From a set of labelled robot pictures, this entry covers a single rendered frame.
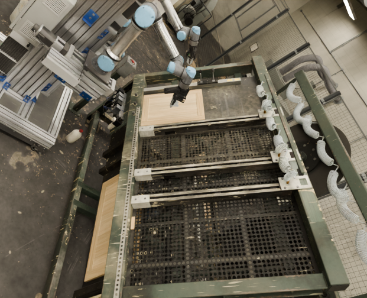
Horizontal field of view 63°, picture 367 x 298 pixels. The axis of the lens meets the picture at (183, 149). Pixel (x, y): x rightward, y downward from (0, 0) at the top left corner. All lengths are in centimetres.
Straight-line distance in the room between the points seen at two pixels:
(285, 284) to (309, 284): 13
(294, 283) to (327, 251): 26
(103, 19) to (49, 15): 36
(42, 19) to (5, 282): 182
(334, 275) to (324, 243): 17
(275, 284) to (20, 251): 181
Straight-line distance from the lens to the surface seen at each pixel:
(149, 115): 272
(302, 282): 184
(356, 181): 251
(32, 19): 245
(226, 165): 216
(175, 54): 218
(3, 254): 257
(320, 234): 192
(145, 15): 197
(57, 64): 226
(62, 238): 261
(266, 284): 180
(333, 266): 186
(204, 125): 246
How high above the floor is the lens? 227
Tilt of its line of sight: 27 degrees down
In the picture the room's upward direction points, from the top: 60 degrees clockwise
